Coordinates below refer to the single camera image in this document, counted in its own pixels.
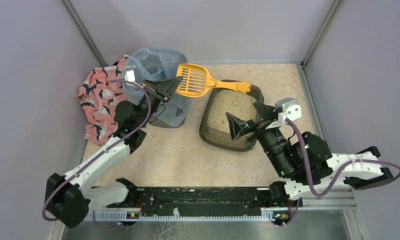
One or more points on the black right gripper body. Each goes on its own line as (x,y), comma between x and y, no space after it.
(257,126)

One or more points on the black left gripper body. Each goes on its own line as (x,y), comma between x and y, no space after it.
(156,91)

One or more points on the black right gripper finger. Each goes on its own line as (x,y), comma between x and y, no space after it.
(266,112)
(239,127)

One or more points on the blue plastic trash bag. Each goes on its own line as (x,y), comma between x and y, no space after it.
(157,65)

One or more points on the yellow plastic litter scoop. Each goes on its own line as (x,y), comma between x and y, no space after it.
(197,81)

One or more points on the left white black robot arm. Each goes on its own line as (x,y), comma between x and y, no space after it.
(71,196)

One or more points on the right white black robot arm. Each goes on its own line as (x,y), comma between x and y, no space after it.
(303,160)

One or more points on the pink patterned cloth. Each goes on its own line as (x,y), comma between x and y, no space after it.
(98,97)

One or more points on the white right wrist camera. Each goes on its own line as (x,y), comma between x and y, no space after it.
(288,108)

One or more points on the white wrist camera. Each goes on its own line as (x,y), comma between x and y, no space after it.
(288,108)
(130,78)

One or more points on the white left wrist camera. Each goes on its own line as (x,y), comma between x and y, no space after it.
(130,78)

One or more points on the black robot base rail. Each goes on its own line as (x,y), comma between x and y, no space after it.
(210,204)

